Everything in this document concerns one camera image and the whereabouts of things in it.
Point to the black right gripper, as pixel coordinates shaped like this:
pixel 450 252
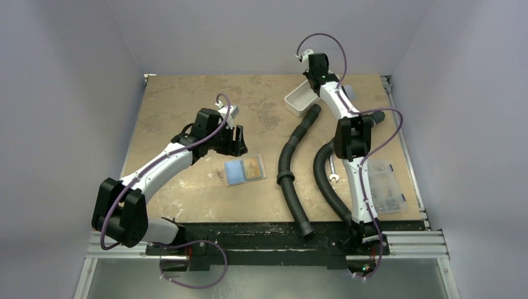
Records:
pixel 312 77

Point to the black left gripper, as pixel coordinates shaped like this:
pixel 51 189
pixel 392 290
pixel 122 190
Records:
pixel 235 147

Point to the orange picture credit card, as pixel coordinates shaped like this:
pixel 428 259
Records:
pixel 252 168

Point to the beige leather card holder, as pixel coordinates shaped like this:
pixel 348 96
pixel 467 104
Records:
pixel 232 173

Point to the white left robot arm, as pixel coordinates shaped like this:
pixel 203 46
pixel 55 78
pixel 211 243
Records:
pixel 120 211

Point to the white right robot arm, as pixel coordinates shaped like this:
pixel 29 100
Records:
pixel 351 144

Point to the white plastic card bin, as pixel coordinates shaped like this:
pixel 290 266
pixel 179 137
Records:
pixel 301 99

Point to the grey card on table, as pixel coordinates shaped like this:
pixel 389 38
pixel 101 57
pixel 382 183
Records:
pixel 349 91

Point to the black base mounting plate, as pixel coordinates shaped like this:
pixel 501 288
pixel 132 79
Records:
pixel 267 244

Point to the clear plastic screw organizer box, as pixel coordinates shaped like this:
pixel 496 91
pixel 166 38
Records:
pixel 385 190

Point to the aluminium frame rail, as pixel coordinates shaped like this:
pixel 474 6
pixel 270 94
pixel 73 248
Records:
pixel 426 244

